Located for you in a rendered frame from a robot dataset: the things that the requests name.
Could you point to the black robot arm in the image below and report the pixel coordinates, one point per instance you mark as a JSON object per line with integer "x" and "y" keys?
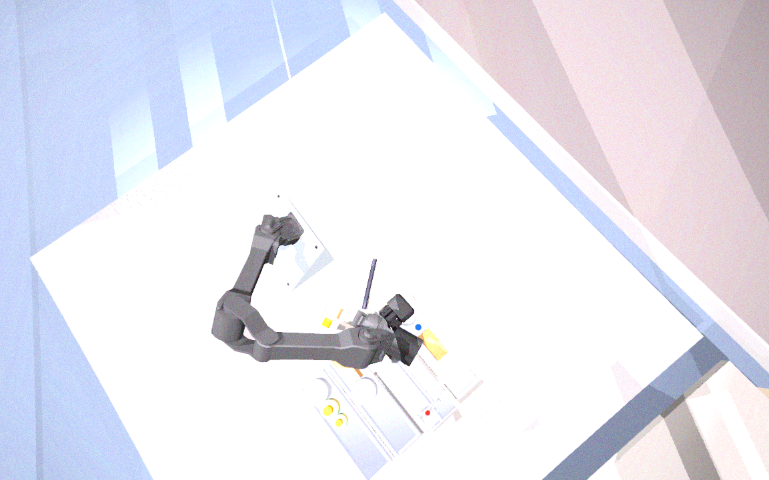
{"x": 356, "y": 347}

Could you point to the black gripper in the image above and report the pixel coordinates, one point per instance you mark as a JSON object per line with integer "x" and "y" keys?
{"x": 397, "y": 307}

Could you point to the brown box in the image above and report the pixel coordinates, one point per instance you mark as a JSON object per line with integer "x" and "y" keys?
{"x": 433, "y": 344}

